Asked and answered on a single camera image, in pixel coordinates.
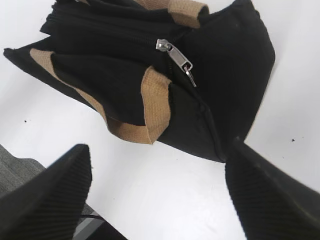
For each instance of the black canvas tote bag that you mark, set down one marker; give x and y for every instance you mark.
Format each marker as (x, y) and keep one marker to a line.
(103, 54)

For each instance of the silver zipper pull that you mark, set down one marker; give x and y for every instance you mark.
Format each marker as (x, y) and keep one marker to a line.
(178, 57)

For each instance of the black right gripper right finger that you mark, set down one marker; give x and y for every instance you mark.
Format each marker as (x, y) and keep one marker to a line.
(270, 204)

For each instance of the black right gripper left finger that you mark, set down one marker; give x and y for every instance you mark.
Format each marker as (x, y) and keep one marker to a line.
(49, 206)

